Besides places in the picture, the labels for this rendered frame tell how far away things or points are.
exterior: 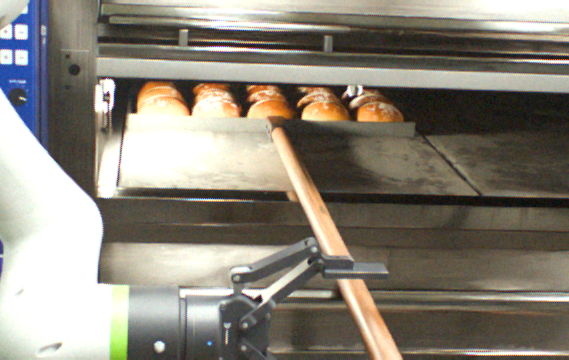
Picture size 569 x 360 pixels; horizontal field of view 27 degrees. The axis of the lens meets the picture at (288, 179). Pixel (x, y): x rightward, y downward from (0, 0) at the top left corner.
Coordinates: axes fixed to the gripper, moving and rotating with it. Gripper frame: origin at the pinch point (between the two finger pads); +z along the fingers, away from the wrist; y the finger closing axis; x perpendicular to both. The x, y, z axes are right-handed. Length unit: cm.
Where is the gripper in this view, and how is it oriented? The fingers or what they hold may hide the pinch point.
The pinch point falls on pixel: (370, 330)
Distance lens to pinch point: 127.4
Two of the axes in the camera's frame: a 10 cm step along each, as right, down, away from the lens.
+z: 9.9, 0.2, 1.3
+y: -0.6, 9.6, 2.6
